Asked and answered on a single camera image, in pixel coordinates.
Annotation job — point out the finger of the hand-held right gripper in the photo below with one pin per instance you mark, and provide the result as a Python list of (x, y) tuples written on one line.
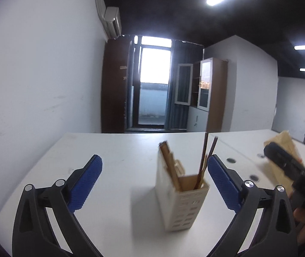
[(283, 160)]

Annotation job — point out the wooden cabinet with glass door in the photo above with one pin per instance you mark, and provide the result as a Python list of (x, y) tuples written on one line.
[(214, 93)]

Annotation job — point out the brown paper bag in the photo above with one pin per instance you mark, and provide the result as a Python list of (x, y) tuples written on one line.
[(283, 139)]

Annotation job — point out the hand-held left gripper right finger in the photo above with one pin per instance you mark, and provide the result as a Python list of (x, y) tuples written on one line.
[(222, 184)]

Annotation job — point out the dark brown wooden wardrobe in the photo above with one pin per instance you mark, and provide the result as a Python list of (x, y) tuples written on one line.
[(115, 85)]

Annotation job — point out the white low cabinet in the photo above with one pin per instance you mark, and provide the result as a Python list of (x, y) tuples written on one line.
[(197, 119)]

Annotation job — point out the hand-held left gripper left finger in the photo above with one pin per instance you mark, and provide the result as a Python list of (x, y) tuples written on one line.
[(85, 184)]

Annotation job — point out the set of wooden chopsticks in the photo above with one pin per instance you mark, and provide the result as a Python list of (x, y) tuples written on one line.
[(171, 166)]

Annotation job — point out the white wall air conditioner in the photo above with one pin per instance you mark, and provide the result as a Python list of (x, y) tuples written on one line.
[(113, 22)]

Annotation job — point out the white wall pipe cover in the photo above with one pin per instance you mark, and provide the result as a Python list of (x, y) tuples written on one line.
[(99, 2)]

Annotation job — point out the cream slotted utensil holder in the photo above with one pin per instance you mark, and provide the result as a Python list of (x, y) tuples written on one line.
[(182, 206)]

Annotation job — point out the dark grey curtain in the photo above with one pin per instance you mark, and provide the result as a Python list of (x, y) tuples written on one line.
[(180, 115)]

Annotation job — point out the dark brown chopstick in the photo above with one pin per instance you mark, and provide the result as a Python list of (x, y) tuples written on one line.
[(203, 155), (211, 148)]

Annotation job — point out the bright balcony glass door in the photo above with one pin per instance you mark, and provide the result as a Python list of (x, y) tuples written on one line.
[(153, 85)]

